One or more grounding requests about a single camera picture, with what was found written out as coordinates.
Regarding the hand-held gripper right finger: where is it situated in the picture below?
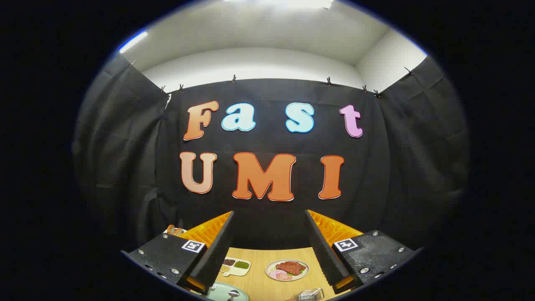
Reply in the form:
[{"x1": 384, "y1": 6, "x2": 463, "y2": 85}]
[{"x1": 304, "y1": 209, "x2": 423, "y2": 295}]

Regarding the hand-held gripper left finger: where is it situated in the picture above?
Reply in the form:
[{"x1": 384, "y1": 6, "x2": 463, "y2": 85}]
[{"x1": 120, "y1": 210, "x2": 235, "y2": 296}]

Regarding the white divided dish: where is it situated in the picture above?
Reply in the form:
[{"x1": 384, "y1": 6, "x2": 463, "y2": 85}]
[{"x1": 219, "y1": 257, "x2": 251, "y2": 277}]

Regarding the brown cooked meat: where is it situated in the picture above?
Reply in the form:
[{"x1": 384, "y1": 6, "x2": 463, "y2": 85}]
[{"x1": 276, "y1": 261, "x2": 306, "y2": 276}]

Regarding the light blue plate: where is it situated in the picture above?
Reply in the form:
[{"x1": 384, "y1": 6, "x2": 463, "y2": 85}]
[{"x1": 204, "y1": 282, "x2": 250, "y2": 301}]

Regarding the round grey dinner plate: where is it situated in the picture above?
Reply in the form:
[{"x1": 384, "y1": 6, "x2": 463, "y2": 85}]
[{"x1": 265, "y1": 259, "x2": 310, "y2": 282}]

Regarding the row of black cloth clips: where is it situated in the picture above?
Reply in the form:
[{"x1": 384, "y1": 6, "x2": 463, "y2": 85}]
[{"x1": 127, "y1": 61, "x2": 414, "y2": 99}]

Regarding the metal wire basket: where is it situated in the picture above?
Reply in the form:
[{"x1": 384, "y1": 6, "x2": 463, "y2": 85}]
[{"x1": 298, "y1": 288, "x2": 325, "y2": 301}]

